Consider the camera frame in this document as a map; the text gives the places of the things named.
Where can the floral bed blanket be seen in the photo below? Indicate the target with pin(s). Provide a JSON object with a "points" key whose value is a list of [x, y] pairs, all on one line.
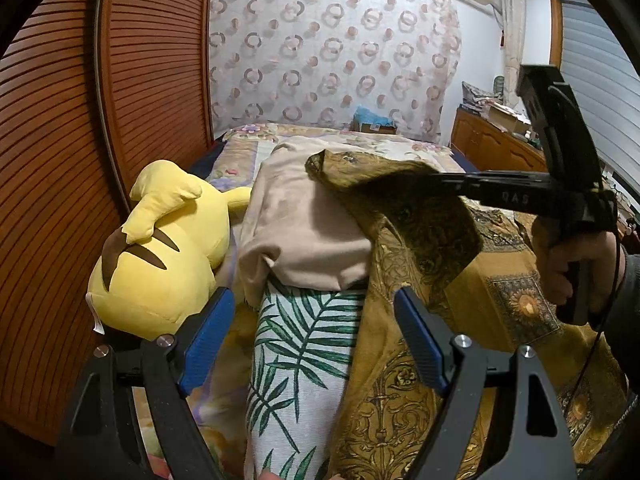
{"points": [[219, 406]]}

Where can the right hand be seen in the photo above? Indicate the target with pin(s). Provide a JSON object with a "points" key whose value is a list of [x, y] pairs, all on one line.
{"points": [[607, 265]]}

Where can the yellow plush toy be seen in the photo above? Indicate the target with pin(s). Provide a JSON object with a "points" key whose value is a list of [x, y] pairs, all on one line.
{"points": [[158, 268]]}

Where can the palm leaf print cloth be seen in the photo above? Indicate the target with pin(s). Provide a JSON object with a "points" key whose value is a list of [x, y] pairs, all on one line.
{"points": [[302, 353]]}

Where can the tied beige drape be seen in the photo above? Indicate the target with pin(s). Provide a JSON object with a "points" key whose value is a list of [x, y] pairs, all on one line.
{"points": [[513, 24]]}

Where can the patterned cushion on cabinet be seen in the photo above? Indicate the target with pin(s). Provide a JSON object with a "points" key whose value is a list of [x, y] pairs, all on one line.
{"points": [[477, 98]]}

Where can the wooden side cabinet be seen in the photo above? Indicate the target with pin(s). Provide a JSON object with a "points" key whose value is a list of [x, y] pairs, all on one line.
{"points": [[487, 147]]}

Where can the cardboard box with blue cloth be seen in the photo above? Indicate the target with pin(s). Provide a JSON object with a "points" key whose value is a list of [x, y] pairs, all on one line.
{"points": [[366, 121]]}

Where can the brown louvered wardrobe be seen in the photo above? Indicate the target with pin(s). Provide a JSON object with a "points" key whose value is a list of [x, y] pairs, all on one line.
{"points": [[91, 92]]}

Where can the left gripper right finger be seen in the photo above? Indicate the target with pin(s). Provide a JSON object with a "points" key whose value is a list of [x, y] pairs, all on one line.
{"points": [[527, 438]]}

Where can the grey window blind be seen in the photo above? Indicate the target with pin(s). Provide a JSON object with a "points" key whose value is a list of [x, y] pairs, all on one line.
{"points": [[605, 84]]}

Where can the gold sunflower patterned cloth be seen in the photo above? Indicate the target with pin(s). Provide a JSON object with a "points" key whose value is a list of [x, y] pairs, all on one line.
{"points": [[473, 268]]}

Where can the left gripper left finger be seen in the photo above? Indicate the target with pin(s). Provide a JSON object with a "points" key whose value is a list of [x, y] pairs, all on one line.
{"points": [[102, 436]]}

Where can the beige plain cloth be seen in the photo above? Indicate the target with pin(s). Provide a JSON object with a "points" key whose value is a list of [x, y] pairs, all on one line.
{"points": [[297, 230]]}

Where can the circle patterned sheer curtain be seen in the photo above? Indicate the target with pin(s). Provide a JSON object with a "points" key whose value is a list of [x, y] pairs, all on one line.
{"points": [[316, 62]]}

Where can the open cardboard box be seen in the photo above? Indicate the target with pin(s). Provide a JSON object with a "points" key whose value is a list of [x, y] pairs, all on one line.
{"points": [[507, 119]]}

